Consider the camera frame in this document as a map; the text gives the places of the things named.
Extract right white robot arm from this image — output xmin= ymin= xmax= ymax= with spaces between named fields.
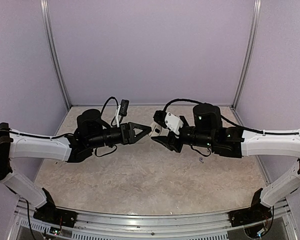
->
xmin=152 ymin=103 xmax=300 ymax=222

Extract left aluminium frame post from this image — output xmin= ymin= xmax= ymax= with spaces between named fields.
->
xmin=40 ymin=0 xmax=72 ymax=111

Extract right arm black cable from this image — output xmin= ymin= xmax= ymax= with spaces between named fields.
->
xmin=162 ymin=98 xmax=300 ymax=136

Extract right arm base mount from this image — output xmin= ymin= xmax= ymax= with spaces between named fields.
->
xmin=228 ymin=188 xmax=273 ymax=227

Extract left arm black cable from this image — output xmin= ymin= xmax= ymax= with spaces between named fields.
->
xmin=99 ymin=96 xmax=121 ymax=126

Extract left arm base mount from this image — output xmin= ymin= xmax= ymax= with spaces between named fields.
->
xmin=33 ymin=188 xmax=78 ymax=228

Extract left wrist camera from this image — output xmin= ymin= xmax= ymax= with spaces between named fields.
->
xmin=114 ymin=99 xmax=130 ymax=127

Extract right aluminium frame post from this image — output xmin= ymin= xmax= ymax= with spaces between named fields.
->
xmin=231 ymin=0 xmax=262 ymax=111

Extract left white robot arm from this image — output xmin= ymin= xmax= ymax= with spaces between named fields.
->
xmin=0 ymin=109 xmax=152 ymax=223

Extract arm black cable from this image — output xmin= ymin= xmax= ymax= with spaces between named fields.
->
xmin=162 ymin=98 xmax=300 ymax=136
xmin=99 ymin=96 xmax=121 ymax=126

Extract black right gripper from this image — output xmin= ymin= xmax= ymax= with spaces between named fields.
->
xmin=151 ymin=115 xmax=215 ymax=154

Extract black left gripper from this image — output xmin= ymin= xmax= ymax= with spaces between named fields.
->
xmin=87 ymin=122 xmax=152 ymax=149

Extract white earbud charging case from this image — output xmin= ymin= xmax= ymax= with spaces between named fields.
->
xmin=148 ymin=122 xmax=162 ymax=138

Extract aluminium frame post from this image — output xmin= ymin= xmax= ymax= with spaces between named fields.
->
xmin=231 ymin=0 xmax=262 ymax=111
xmin=40 ymin=0 xmax=72 ymax=111

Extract front aluminium rail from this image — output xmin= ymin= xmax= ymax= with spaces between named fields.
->
xmin=7 ymin=196 xmax=297 ymax=240

